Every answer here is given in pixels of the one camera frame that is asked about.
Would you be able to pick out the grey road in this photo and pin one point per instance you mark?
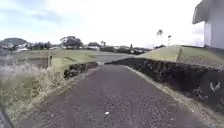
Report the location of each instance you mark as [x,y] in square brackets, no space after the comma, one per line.
[110,57]

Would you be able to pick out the row of distant trees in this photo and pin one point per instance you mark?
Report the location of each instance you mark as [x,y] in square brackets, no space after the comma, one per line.
[71,41]

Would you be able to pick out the post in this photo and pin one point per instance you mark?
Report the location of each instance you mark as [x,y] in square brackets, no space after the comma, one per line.
[50,61]

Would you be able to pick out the tall dry grass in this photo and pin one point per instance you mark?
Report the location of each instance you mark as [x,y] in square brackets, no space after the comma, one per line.
[23,83]

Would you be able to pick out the short dark stone wall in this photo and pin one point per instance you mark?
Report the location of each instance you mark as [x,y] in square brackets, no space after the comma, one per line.
[78,69]

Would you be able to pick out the dark asphalt path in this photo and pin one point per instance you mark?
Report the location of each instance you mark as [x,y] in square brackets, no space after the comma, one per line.
[113,96]

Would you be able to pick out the grass slope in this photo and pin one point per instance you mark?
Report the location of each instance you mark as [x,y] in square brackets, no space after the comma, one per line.
[166,53]

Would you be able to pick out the long dark stone wall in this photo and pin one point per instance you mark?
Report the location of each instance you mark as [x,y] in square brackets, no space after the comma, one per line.
[173,75]

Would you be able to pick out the palm tree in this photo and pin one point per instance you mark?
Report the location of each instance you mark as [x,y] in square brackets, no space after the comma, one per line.
[169,36]
[160,32]

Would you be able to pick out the pale gravel verge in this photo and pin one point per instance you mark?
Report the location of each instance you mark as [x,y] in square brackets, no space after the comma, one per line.
[186,102]

